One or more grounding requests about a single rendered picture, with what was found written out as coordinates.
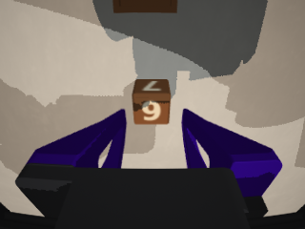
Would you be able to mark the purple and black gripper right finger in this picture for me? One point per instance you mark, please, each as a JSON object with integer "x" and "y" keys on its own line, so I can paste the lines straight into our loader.
{"x": 255, "y": 165}

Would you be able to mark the brown number cube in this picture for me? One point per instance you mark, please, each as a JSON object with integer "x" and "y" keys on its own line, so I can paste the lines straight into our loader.
{"x": 151, "y": 101}

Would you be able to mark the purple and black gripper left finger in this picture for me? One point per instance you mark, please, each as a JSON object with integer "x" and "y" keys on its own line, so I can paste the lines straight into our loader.
{"x": 83, "y": 148}

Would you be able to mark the brown wooden tray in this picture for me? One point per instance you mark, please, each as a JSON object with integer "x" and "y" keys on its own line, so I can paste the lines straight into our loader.
{"x": 120, "y": 6}

